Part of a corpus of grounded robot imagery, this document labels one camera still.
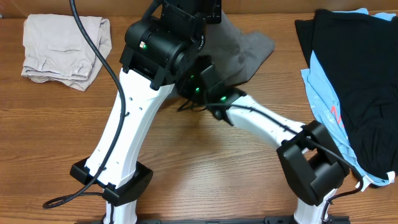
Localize light blue t-shirt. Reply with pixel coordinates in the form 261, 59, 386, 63
295, 19, 396, 189

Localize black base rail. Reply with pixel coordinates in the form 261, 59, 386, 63
136, 215, 351, 224

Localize black t-shirt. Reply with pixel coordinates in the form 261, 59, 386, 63
312, 9, 397, 178

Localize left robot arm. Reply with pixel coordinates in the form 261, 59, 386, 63
71, 1, 221, 223

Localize grey shorts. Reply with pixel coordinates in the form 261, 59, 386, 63
199, 12, 275, 86

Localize folded beige shorts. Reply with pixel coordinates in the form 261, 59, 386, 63
21, 14, 102, 91

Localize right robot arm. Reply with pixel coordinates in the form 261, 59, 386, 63
177, 57, 350, 223

